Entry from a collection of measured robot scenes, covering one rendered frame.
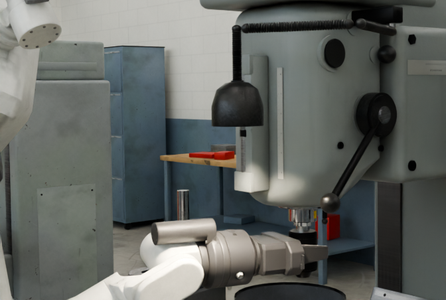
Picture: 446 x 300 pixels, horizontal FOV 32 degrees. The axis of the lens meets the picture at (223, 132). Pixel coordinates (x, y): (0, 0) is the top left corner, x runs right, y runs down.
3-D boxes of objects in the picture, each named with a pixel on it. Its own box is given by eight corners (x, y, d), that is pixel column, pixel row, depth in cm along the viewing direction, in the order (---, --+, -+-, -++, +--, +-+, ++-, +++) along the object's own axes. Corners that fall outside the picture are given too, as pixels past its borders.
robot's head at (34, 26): (2, 57, 116) (34, 22, 111) (-21, 2, 118) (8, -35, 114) (38, 58, 121) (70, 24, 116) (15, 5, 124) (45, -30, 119)
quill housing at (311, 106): (308, 216, 115) (306, -3, 113) (221, 201, 131) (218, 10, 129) (391, 202, 127) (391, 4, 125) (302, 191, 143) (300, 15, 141)
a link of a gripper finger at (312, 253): (326, 261, 128) (293, 265, 126) (326, 241, 128) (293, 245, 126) (330, 263, 127) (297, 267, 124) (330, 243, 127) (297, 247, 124)
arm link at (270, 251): (305, 230, 122) (235, 237, 117) (305, 291, 122) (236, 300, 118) (268, 218, 133) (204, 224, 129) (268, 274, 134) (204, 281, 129)
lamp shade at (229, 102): (204, 127, 105) (203, 80, 105) (222, 124, 112) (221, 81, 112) (254, 127, 103) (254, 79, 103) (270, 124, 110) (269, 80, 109)
